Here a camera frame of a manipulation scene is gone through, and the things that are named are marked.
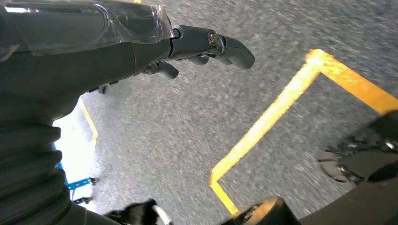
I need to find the blue metal shelf rack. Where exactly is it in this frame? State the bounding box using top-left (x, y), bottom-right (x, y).
top-left (54, 142), bottom-right (100, 206)

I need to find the yellow floor tape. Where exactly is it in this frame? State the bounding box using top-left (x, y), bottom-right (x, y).
top-left (81, 104), bottom-right (99, 142)
top-left (209, 48), bottom-right (398, 216)

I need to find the black fuzzy cable wrap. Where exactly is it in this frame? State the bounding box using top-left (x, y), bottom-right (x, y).
top-left (104, 198), bottom-right (159, 225)

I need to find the white cable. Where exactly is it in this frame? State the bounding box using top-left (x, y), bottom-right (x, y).
top-left (152, 204), bottom-right (173, 225)

